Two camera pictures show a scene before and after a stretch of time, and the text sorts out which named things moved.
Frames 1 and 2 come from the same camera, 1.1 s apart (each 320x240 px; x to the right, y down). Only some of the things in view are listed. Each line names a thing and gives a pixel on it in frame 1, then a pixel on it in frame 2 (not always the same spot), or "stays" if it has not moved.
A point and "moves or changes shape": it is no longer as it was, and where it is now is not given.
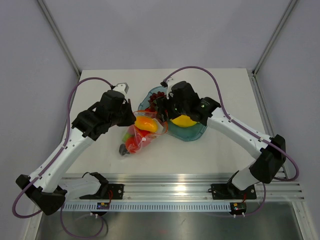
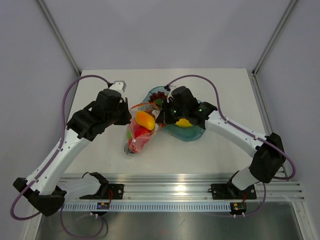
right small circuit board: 238,207 stays
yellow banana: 183,121 stays
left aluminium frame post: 60,37 stays
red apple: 145,137 → 139,131
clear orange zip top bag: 147,125 moves or changes shape
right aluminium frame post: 273,37 stays
